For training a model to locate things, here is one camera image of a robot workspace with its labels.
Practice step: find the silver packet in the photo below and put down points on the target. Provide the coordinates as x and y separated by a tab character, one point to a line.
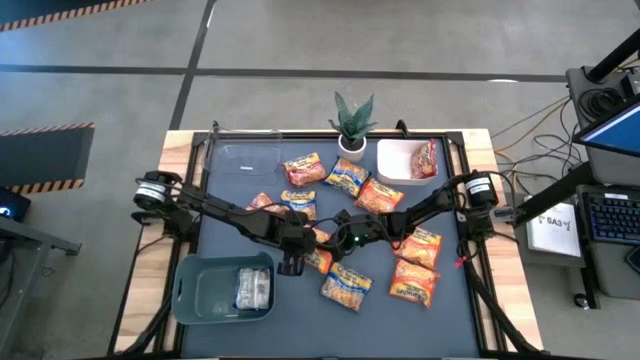
252	290

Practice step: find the black backlit keyboard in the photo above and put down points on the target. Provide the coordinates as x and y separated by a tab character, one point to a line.
617	220

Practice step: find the black aluminium table frame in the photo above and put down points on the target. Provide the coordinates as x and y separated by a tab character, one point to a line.
300	134

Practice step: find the snake plant in white pot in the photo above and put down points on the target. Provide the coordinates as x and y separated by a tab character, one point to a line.
351	147

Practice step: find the teal plastic bin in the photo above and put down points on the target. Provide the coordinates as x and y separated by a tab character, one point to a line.
200	290

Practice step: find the red tape tag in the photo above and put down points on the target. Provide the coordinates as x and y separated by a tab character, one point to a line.
459	261

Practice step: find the black device with blue light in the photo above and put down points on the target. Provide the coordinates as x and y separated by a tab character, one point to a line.
7	207

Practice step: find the white paper sign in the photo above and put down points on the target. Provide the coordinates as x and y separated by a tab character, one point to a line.
555	235

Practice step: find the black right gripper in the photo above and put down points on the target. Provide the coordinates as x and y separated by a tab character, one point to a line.
362	234

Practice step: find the grey metal desk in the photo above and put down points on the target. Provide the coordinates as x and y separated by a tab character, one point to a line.
35	237

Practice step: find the black hazard striped floor mat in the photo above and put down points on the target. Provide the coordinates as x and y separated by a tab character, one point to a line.
30	10
40	157

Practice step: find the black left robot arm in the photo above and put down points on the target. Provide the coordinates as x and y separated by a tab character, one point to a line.
225	210

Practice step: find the black diagonal pole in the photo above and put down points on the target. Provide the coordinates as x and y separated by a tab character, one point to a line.
612	60
555	192

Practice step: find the monitor with blue screen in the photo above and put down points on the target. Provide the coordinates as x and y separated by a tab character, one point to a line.
620	132

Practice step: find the grey equipment cart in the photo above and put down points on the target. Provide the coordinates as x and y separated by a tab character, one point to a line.
612	170

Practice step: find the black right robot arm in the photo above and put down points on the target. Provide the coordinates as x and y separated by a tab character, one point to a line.
425	210

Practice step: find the white plastic bin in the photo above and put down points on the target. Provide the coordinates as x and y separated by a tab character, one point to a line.
392	160

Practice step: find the grey-blue table mat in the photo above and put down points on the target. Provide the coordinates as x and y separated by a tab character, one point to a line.
325	330

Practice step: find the clear plastic bin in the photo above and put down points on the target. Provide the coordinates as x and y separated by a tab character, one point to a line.
245	157

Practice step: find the red roast beef ramen pack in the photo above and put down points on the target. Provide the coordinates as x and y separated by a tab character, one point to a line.
304	170
424	160

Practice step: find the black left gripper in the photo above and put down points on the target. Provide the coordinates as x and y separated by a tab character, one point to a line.
295	239

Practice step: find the black caster wheel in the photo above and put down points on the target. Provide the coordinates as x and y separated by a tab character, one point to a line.
581	300

